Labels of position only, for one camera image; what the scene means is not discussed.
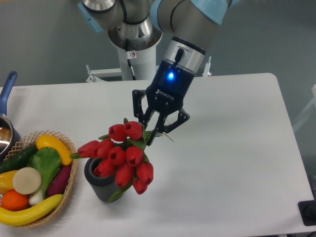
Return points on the purple sweet potato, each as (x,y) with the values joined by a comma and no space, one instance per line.
(59,183)

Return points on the black device at edge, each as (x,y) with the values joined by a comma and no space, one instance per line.
(308,212)

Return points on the green bok choy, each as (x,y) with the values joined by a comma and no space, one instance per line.
(47,162)

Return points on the red tulip bouquet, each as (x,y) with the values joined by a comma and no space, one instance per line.
(122,154)

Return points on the yellow squash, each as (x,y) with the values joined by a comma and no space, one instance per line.
(55,148)

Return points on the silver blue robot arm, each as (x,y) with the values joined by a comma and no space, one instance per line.
(163,41)

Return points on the orange fruit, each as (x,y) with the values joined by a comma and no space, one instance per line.
(14,201)

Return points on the woven wicker basket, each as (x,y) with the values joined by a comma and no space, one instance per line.
(31,140)

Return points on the long yellow banana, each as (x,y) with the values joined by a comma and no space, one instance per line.
(23,217)

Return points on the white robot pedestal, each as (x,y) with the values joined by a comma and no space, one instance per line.
(134,65)

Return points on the dark grey ribbed vase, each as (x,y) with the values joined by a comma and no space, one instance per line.
(104,187)

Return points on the small yellow pepper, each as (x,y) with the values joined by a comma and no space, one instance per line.
(6,181)

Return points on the blue handled saucepan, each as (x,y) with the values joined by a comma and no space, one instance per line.
(8,134)

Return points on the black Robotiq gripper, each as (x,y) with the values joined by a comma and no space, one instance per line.
(164,95)

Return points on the green cucumber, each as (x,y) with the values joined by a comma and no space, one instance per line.
(18,160)

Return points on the beige round slice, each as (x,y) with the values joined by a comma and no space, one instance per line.
(26,180)

